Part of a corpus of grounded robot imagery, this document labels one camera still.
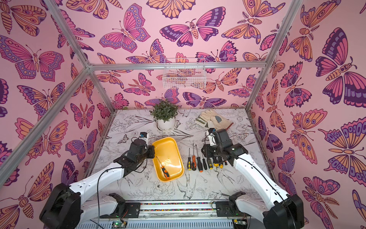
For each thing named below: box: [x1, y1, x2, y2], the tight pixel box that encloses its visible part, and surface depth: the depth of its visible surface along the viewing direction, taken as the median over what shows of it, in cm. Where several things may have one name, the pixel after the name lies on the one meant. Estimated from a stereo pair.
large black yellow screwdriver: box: [206, 156, 214, 170], surface depth 91 cm
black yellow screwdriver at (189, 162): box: [187, 147, 192, 171], surface depth 90 cm
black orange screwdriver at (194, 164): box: [191, 143, 197, 171], surface depth 90 cm
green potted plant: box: [149, 99, 179, 123], surface depth 94 cm
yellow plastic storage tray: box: [152, 136, 185, 183], surface depth 89 cm
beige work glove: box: [199, 109, 234, 131], surface depth 114 cm
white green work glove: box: [194, 117, 216, 130], surface depth 112 cm
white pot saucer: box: [155, 122, 178, 134], surface depth 108 cm
